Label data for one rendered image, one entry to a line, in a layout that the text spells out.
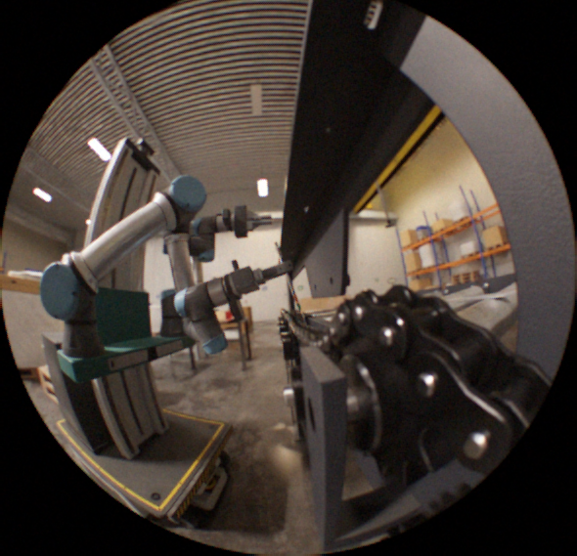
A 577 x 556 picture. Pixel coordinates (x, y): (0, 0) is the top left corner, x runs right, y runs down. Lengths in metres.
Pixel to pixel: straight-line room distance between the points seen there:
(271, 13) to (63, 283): 7.40
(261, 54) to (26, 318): 8.35
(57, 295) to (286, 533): 1.08
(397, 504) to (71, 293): 0.54
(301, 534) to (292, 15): 8.45
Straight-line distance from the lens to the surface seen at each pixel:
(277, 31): 7.58
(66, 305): 0.47
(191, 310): 0.51
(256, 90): 6.20
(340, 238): 0.27
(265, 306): 10.55
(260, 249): 10.99
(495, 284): 1.11
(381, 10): 0.19
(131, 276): 0.97
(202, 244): 0.75
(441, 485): 0.16
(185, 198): 0.52
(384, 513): 0.19
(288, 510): 1.10
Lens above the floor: 0.99
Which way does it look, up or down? 10 degrees up
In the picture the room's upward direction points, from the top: 6 degrees counter-clockwise
